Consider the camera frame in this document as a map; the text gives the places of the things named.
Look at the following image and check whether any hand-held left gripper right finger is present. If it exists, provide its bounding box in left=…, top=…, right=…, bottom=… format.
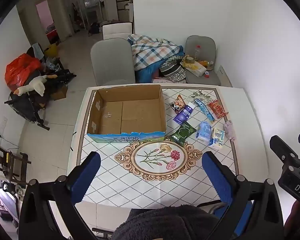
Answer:
left=201, top=151, right=284, bottom=240

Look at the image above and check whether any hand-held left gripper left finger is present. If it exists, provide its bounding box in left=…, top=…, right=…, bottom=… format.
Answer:
left=19, top=151, right=102, bottom=240

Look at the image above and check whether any white and blue packet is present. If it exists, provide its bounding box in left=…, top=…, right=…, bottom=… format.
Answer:
left=208, top=128, right=225, bottom=150

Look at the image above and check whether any light blue tissue pack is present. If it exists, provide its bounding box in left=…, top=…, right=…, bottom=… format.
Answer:
left=196, top=120, right=212, bottom=142

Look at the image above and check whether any purple fluffy towel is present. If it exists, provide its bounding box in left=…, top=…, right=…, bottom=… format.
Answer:
left=223, top=120, right=237, bottom=140

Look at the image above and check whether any green wet wipes packet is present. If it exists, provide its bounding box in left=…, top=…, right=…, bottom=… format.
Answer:
left=170, top=121, right=197, bottom=145

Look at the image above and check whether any blue toothbrush pack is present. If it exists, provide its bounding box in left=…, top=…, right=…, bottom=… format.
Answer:
left=194, top=98, right=216, bottom=123

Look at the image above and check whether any red snack packet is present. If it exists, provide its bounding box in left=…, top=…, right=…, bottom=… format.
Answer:
left=207, top=99, right=228, bottom=120

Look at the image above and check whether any purple tube packet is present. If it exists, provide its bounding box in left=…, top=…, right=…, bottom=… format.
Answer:
left=173, top=104, right=195, bottom=125

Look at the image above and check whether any orange snack packet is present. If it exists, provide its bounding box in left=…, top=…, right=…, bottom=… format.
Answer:
left=171, top=94, right=188, bottom=112

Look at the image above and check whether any dark fluffy clothing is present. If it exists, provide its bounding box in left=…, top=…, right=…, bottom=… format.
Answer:
left=110, top=204, right=220, bottom=240

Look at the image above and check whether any small cardboard box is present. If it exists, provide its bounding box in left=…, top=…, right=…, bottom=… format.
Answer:
left=51, top=84, right=68, bottom=101

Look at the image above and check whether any grey armchair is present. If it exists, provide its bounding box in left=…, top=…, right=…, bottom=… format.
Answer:
left=184, top=35, right=222, bottom=86

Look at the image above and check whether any white plush goose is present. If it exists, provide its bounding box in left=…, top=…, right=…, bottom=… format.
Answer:
left=17, top=75, right=48, bottom=97

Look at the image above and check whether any white tissue box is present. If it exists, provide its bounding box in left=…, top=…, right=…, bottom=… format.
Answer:
left=184, top=60, right=207, bottom=77

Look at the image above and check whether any black and white patterned bag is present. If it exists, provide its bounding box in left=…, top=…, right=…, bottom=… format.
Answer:
left=159, top=55, right=187, bottom=82

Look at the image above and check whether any grey padded chair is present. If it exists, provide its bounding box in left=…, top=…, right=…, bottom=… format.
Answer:
left=90, top=38, right=136, bottom=86

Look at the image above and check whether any red plastic bag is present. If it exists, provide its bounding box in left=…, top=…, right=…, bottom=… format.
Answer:
left=4, top=53, right=42, bottom=92

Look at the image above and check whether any yellow bucket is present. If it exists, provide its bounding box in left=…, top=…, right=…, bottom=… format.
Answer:
left=44, top=43, right=58, bottom=58

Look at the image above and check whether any plaid blanket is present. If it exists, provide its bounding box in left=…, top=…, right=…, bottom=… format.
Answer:
left=127, top=34, right=182, bottom=71

